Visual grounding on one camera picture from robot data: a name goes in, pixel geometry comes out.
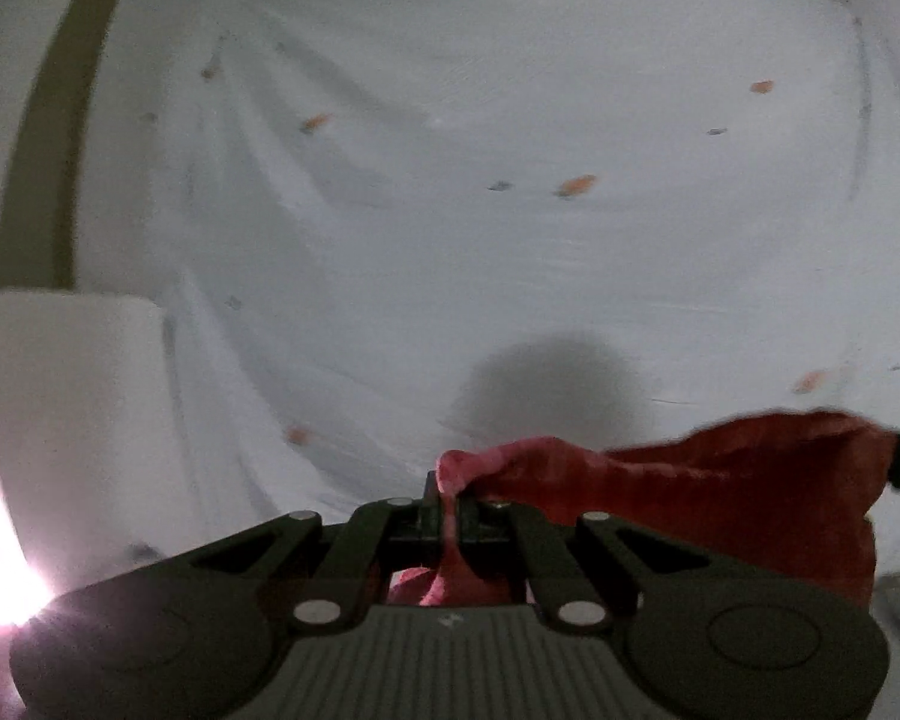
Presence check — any red checkered cloth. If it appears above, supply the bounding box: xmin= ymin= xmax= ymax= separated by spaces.
xmin=386 ymin=408 xmax=898 ymax=610

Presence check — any white carrot print sheet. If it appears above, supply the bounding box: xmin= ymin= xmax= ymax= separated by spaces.
xmin=76 ymin=0 xmax=900 ymax=554

